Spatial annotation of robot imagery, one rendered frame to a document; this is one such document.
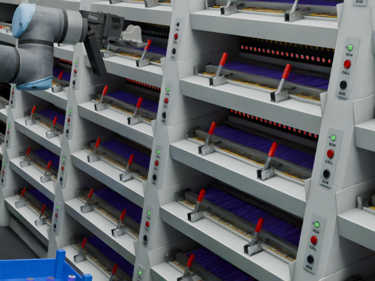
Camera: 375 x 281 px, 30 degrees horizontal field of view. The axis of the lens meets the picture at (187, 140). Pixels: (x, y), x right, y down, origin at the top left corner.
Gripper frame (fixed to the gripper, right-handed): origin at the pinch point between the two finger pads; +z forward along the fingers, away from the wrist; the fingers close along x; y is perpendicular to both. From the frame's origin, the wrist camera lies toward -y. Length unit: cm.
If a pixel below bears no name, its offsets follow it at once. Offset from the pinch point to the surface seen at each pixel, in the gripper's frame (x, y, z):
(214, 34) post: -5.2, 6.4, 19.7
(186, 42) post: -5.3, 3.0, 10.8
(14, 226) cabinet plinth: 127, -95, 14
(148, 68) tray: 17.0, -7.0, 11.9
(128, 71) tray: 27.8, -9.5, 10.6
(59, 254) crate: -11, -57, -21
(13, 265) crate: -10, -60, -33
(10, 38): 156, -11, 10
